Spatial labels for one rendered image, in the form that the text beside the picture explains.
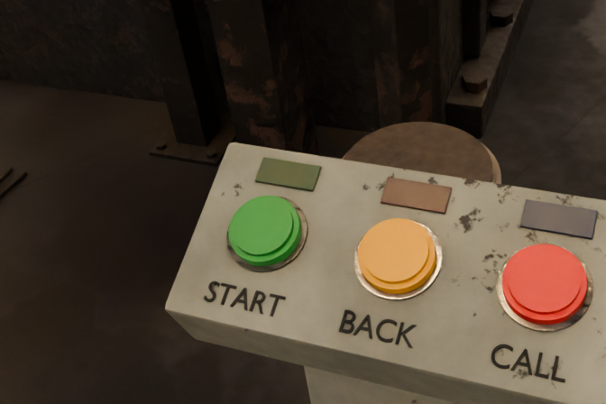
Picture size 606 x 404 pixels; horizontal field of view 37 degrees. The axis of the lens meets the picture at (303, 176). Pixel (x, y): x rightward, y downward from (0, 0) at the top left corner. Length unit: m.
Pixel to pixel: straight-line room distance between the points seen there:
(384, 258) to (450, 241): 0.04
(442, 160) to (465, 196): 0.17
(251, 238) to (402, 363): 0.11
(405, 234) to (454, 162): 0.19
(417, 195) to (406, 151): 0.18
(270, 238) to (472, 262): 0.11
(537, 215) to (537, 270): 0.04
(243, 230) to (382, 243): 0.08
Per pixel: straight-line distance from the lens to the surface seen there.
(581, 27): 1.77
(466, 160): 0.66
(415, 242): 0.47
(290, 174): 0.51
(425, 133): 0.68
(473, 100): 1.46
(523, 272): 0.46
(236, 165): 0.53
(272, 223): 0.49
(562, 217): 0.48
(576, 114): 1.56
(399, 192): 0.49
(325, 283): 0.48
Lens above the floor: 0.95
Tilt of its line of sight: 41 degrees down
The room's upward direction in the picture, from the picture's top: 9 degrees counter-clockwise
